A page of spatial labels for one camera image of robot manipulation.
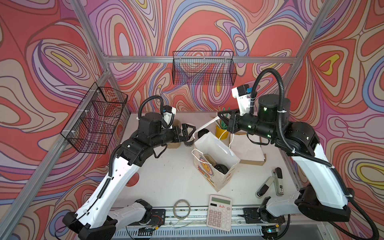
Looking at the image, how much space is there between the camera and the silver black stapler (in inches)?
31.5

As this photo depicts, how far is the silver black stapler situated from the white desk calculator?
175 millimetres

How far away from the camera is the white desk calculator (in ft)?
2.35
